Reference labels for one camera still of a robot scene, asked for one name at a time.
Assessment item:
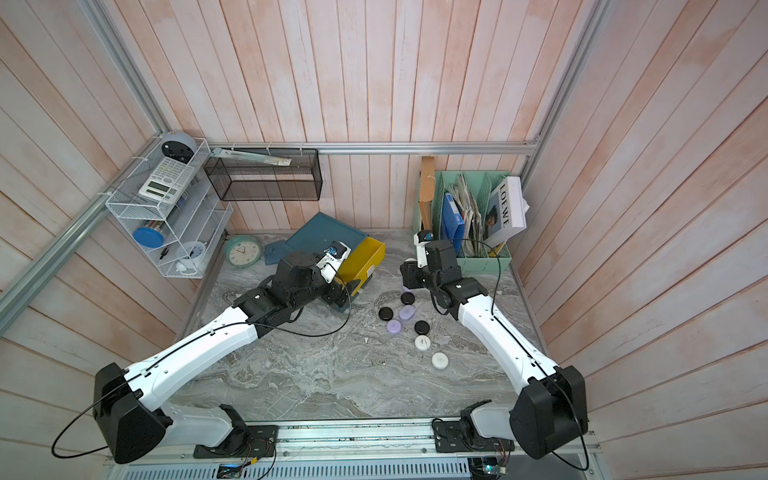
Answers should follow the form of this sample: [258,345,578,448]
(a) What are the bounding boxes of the green file organizer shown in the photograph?
[430,171,512,276]

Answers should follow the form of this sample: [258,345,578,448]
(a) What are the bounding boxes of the white calculator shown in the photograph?
[138,157,194,204]

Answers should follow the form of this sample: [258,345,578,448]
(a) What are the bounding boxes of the black earphone case left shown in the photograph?
[378,307,394,322]

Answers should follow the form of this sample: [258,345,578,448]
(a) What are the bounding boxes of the green round alarm clock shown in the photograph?
[224,235,263,268]

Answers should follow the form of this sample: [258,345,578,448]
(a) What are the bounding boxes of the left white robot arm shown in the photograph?
[86,241,351,464]

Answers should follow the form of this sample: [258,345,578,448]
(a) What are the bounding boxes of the black earphone case lower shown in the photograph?
[414,320,431,336]

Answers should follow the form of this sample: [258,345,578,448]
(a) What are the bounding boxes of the blue round lid jar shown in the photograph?
[132,220,165,249]

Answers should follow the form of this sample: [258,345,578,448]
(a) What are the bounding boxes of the blue folder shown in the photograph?
[441,192,465,255]

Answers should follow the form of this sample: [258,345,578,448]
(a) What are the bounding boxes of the purple earphone case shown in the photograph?
[386,319,403,335]
[398,305,416,321]

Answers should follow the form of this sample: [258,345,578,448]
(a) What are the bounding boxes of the white Loewe book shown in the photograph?
[484,176,529,247]

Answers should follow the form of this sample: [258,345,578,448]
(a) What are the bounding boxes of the wrist white camera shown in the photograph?
[414,230,434,268]
[316,240,351,284]

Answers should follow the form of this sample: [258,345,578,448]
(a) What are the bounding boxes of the grey round speaker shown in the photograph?
[161,132,198,164]

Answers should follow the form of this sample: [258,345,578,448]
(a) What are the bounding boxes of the white wire shelf rack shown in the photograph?
[106,135,233,279]

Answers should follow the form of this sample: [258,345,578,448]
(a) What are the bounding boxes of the black earphone case top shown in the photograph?
[400,292,415,305]

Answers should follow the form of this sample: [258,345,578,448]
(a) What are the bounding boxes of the black mesh basket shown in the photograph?
[204,147,323,202]

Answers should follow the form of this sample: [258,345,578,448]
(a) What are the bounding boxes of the purple earphone case lower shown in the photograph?
[386,319,403,335]

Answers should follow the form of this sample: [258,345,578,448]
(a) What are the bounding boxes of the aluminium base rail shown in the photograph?
[102,417,611,479]

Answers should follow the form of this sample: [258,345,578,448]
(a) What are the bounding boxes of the teal drawer cabinet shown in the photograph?
[280,213,367,261]

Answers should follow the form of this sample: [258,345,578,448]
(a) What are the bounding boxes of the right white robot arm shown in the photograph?
[400,231,588,459]

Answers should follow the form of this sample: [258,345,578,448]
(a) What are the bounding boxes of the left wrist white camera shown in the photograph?
[316,240,351,284]

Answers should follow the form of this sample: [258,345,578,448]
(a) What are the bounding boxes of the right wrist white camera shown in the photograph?
[414,230,434,268]

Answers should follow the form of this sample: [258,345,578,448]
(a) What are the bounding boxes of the purple earphone case middle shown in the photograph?
[398,305,416,321]

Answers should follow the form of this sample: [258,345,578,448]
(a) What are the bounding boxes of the black earphone case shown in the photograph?
[378,307,394,322]
[400,292,415,305]
[414,320,431,336]

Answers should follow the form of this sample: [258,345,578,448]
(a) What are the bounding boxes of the yellow top drawer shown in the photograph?
[339,237,386,297]

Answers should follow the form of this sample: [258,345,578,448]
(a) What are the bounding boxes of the white ruler strip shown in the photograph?
[211,148,292,167]

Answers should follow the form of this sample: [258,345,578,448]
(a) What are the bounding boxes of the small blue notebook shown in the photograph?
[263,240,293,265]

